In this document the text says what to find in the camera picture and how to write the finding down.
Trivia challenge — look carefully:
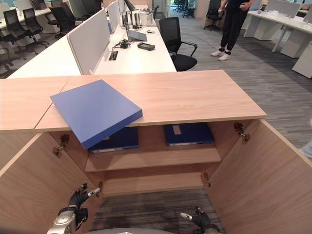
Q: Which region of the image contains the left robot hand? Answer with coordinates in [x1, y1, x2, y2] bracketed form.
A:
[68, 183, 101, 212]

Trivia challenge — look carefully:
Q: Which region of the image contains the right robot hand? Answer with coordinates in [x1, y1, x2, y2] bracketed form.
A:
[180, 207, 212, 230]

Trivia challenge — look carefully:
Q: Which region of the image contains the wooden cabinet door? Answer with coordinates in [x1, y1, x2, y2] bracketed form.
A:
[0, 132, 104, 234]
[207, 118, 312, 234]

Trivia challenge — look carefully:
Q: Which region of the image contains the dark blue folder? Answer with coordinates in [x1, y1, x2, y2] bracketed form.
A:
[88, 126, 139, 154]

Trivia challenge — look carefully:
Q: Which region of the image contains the wooden cabinet shelf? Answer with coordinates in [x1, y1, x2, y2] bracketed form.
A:
[84, 143, 222, 173]

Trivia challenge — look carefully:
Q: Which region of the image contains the blue folder with label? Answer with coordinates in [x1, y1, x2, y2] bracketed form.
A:
[162, 123, 215, 147]

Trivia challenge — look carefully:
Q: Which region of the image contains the wooden office cabinet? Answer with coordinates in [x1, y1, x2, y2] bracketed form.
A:
[34, 69, 267, 195]

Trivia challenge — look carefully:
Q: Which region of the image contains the adjacent wooden cabinet top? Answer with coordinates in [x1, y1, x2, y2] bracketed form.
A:
[0, 76, 71, 132]

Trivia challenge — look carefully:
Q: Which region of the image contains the white long office desk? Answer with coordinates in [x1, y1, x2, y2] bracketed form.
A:
[7, 17, 177, 79]

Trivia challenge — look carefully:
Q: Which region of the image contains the black mesh office chair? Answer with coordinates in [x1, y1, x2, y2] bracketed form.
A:
[158, 17, 198, 72]

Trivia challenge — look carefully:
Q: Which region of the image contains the white desk partition panel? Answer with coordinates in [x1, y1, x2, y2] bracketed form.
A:
[107, 0, 120, 34]
[66, 8, 110, 75]

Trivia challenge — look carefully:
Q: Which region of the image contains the black handheld device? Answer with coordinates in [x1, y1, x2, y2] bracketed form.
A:
[137, 42, 155, 51]

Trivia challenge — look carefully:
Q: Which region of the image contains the grey tablet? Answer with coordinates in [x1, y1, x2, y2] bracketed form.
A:
[127, 30, 148, 42]

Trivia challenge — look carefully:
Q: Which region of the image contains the white appliance box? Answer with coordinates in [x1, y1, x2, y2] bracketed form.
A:
[137, 7, 154, 26]

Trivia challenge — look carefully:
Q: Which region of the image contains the black cable bundle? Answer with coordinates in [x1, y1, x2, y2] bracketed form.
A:
[112, 39, 130, 49]

